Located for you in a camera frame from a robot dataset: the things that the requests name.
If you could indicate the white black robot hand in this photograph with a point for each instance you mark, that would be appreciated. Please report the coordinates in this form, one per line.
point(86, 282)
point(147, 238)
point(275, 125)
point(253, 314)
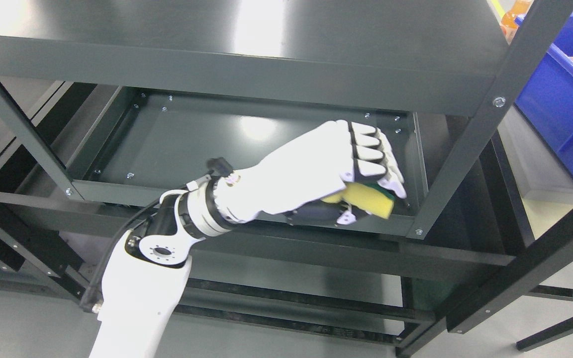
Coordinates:
point(293, 179)

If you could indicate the green yellow sponge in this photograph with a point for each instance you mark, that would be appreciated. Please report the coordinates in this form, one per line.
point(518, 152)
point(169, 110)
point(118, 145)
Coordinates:
point(371, 198)

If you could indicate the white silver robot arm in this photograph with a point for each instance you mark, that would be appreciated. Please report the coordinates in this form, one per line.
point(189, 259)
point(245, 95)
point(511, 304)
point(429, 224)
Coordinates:
point(140, 280)

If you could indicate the black metal shelf rack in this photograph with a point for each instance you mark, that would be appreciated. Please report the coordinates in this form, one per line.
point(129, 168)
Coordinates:
point(116, 101)

